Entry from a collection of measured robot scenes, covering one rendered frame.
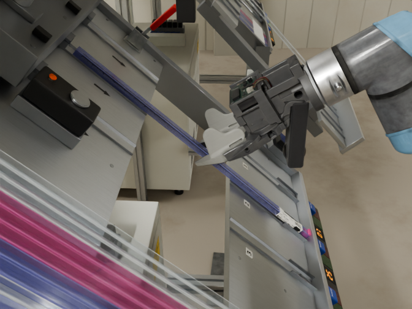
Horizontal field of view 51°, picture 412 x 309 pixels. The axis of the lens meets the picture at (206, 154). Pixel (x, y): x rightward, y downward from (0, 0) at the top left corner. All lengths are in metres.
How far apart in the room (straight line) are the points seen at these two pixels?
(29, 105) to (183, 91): 0.42
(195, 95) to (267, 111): 0.27
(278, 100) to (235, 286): 0.27
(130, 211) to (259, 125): 0.48
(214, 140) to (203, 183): 1.48
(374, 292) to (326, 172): 0.74
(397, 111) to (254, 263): 0.29
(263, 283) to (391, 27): 0.38
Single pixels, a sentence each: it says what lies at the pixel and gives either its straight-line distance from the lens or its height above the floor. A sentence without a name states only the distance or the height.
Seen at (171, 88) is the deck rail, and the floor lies 0.93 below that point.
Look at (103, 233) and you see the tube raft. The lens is 0.44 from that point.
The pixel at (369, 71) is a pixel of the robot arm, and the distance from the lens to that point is 0.62.
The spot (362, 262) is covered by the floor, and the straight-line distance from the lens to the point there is 1.84.
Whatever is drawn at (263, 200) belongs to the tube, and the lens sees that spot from 0.75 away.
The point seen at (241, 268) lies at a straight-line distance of 0.60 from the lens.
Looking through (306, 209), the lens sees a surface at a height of 0.74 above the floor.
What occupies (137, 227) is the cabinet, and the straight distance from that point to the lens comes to 0.98.
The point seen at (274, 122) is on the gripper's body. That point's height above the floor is 0.98.
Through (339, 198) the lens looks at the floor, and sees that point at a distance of 2.12.
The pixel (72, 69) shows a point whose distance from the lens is 0.62.
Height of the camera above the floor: 1.28
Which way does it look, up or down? 33 degrees down
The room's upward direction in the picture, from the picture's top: straight up
